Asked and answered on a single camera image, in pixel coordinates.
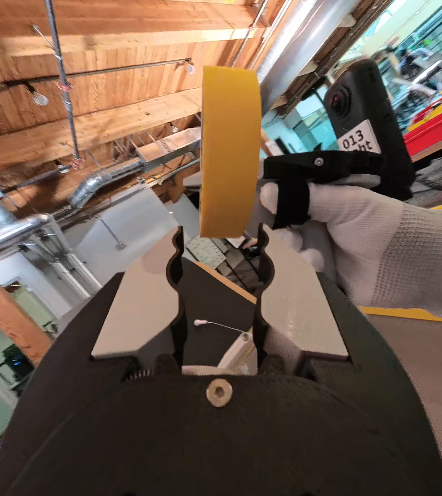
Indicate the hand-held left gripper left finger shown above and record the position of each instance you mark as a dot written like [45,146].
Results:
[139,310]

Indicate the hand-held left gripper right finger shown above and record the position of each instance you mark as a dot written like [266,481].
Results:
[302,310]

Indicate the yellow plastic bin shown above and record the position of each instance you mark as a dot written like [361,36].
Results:
[399,313]

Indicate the yellow tape roll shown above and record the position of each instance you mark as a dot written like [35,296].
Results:
[228,155]

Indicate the person's right hand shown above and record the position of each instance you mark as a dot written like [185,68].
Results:
[360,240]

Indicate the long red bin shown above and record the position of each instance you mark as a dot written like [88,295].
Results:
[438,135]

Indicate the wooden office desk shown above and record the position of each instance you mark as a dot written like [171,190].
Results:
[438,152]

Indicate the black sheet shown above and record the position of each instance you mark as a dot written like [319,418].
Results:
[213,302]

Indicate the handwritten whiteboard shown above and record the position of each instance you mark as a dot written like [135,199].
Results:
[205,252]

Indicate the silver ventilation ducts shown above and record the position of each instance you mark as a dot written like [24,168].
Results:
[97,182]

